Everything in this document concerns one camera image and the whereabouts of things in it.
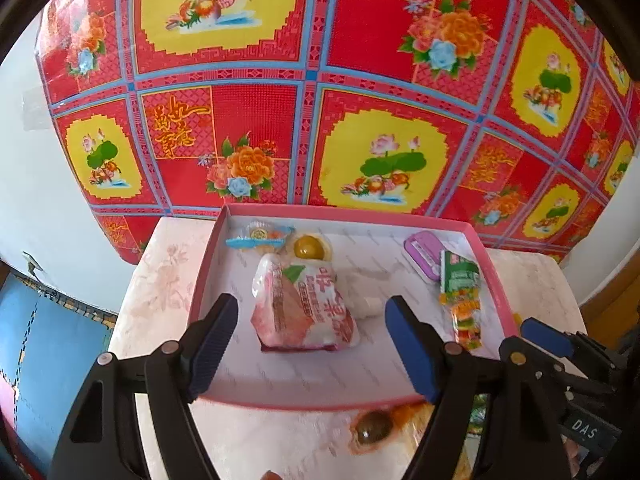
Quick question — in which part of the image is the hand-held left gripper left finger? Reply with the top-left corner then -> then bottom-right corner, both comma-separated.
47,294 -> 239,480

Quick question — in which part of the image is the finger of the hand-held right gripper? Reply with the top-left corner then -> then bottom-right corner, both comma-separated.
567,331 -> 630,378
520,317 -> 616,396

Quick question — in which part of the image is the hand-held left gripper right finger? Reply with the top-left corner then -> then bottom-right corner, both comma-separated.
386,296 -> 573,480

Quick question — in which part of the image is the yellow orange candy packet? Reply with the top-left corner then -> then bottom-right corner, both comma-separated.
450,309 -> 483,351

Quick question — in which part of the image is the long orange cracker packet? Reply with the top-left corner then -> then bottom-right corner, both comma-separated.
390,402 -> 473,480

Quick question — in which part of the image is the brown egg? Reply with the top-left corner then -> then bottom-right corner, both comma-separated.
347,407 -> 401,456

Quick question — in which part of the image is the pink cardboard box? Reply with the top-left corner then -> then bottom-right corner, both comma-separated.
187,203 -> 521,411

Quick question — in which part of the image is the pink jelly pouch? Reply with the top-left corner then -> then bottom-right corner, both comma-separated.
250,252 -> 383,353

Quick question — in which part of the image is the green packet with red label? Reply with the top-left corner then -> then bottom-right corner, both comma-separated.
440,250 -> 481,293

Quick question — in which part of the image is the purple tin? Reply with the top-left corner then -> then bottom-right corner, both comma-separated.
404,230 -> 443,285

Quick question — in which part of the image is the blue-edged clear pastry packet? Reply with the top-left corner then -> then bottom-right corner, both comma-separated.
225,220 -> 296,253

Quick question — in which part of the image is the yellow egg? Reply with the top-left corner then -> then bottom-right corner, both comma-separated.
286,232 -> 333,262

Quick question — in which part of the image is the colourful foam floor mat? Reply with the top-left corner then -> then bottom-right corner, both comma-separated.
0,272 -> 121,461

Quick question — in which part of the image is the red floral printed cloth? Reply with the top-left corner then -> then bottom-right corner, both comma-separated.
34,0 -> 640,266

